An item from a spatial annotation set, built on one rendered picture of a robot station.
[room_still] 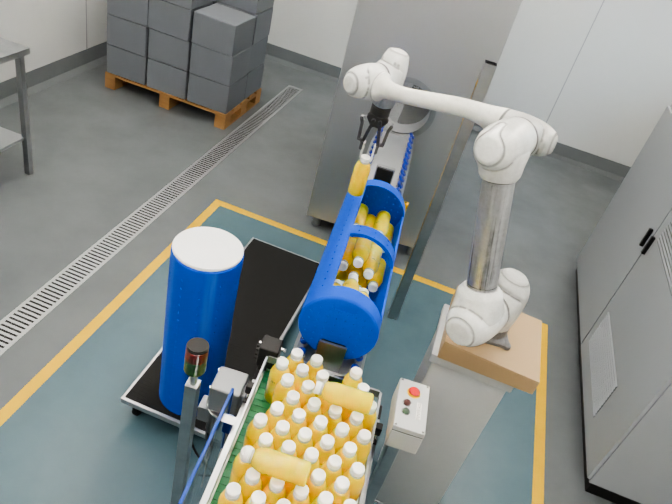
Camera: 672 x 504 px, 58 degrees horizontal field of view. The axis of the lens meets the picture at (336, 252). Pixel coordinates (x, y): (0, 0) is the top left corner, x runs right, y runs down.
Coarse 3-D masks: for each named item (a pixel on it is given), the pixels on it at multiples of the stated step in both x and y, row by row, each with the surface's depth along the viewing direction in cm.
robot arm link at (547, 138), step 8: (512, 112) 191; (520, 112) 191; (528, 120) 182; (536, 120) 186; (536, 128) 182; (544, 128) 185; (552, 128) 186; (544, 136) 184; (552, 136) 184; (536, 144) 183; (544, 144) 184; (552, 144) 185; (536, 152) 187; (544, 152) 186
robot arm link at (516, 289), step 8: (504, 272) 213; (512, 272) 214; (520, 272) 216; (504, 280) 211; (512, 280) 210; (520, 280) 212; (504, 288) 210; (512, 288) 209; (520, 288) 210; (528, 288) 212; (504, 296) 209; (512, 296) 210; (520, 296) 210; (528, 296) 213; (512, 304) 209; (520, 304) 211; (512, 312) 210; (520, 312) 217; (512, 320) 215; (504, 328) 220
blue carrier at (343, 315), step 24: (384, 192) 273; (336, 240) 234; (384, 240) 237; (336, 264) 217; (312, 288) 213; (336, 288) 204; (384, 288) 238; (312, 312) 206; (336, 312) 204; (360, 312) 202; (312, 336) 212; (336, 336) 210; (360, 336) 208
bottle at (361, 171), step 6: (360, 162) 240; (354, 168) 242; (360, 168) 240; (366, 168) 240; (354, 174) 243; (360, 174) 241; (366, 174) 242; (354, 180) 244; (360, 180) 243; (366, 180) 245; (354, 186) 245; (360, 186) 245; (354, 192) 247; (360, 192) 247
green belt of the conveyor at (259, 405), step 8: (264, 376) 210; (264, 384) 207; (256, 392) 203; (264, 392) 204; (256, 400) 201; (264, 400) 201; (256, 408) 198; (264, 408) 199; (248, 416) 195; (248, 424) 193; (240, 432) 190; (240, 440) 187; (240, 448) 185; (232, 456) 182; (232, 464) 180; (224, 472) 178; (224, 480) 176; (224, 488) 174; (216, 496) 171
